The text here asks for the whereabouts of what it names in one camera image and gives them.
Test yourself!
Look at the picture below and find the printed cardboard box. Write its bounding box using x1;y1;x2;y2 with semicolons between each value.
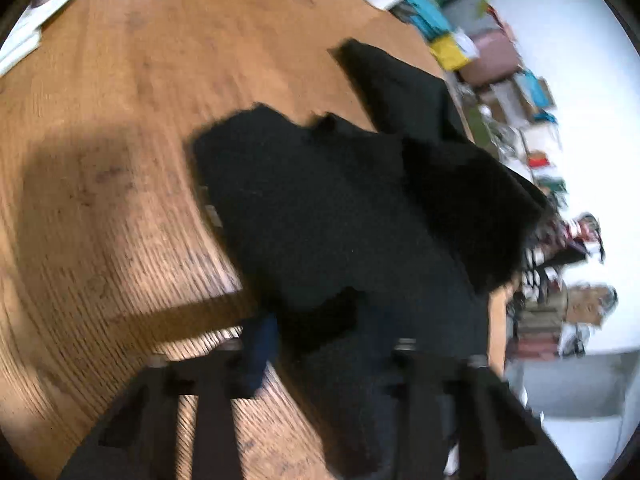
565;284;618;328

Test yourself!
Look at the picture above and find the grey door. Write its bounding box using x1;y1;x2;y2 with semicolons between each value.
520;350;631;418

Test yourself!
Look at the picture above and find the yellow shopping bag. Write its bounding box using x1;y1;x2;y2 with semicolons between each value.
430;32;481;72

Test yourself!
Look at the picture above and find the black knit sweater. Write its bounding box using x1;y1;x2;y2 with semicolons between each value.
190;37;551;478

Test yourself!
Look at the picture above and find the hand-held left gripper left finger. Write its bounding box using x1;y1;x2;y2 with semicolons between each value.
60;315;279;480

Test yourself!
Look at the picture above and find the white cloth tag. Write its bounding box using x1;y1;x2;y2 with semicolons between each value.
199;186;224;230

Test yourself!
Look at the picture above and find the pink suitcase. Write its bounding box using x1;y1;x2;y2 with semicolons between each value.
460;30;521;86

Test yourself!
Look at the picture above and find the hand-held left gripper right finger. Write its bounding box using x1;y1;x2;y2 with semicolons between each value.
392;341;577;480

